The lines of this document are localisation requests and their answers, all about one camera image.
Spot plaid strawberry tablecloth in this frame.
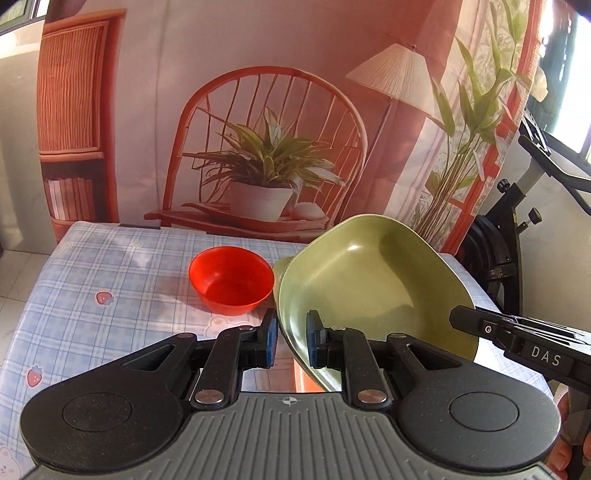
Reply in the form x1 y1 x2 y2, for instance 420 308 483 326
1 222 560 479

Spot person right hand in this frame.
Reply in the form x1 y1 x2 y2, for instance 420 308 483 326
547 385 590 479

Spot red bowl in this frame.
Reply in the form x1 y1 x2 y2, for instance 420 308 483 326
188 246 276 316

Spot printed room backdrop cloth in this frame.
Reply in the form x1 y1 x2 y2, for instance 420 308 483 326
37 1 544 254

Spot green plate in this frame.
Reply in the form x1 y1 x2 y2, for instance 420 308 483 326
279 214 479 393
273 256 294 317

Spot black exercise bike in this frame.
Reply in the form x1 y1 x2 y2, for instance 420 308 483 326
457 110 591 319

